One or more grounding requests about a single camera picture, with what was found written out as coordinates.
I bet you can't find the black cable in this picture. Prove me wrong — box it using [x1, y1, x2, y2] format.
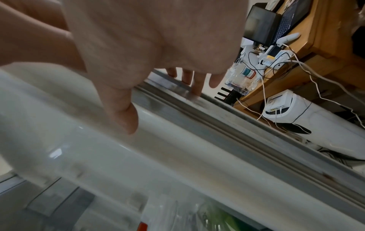
[238, 51, 286, 80]

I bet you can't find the person's right hand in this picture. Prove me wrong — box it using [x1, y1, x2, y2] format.
[0, 0, 248, 135]

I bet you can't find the white tower appliance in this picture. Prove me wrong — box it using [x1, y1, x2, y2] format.
[262, 89, 365, 159]

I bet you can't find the black laptop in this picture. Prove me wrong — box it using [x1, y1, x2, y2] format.
[272, 0, 312, 45]

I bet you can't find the white refrigerator door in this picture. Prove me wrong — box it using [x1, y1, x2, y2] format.
[0, 64, 365, 231]

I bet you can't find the wooden desk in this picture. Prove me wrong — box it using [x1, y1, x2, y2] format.
[233, 0, 365, 114]

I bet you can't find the black box device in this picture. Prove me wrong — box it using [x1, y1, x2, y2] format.
[244, 4, 279, 46]

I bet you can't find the white cable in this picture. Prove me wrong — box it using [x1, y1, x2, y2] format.
[281, 44, 365, 130]

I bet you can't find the white power strip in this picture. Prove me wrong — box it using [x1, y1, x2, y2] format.
[257, 48, 295, 69]

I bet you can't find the green vegetable bag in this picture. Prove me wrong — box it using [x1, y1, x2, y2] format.
[197, 203, 251, 231]

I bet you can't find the black ribbed plug adapter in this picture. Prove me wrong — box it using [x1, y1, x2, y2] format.
[214, 87, 243, 105]

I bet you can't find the white router box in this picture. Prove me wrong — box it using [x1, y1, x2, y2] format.
[262, 89, 295, 124]

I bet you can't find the white handheld device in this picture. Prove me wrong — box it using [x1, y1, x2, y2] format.
[276, 32, 301, 45]

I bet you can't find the clear plastic bottle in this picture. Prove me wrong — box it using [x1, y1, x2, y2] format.
[227, 64, 259, 94]

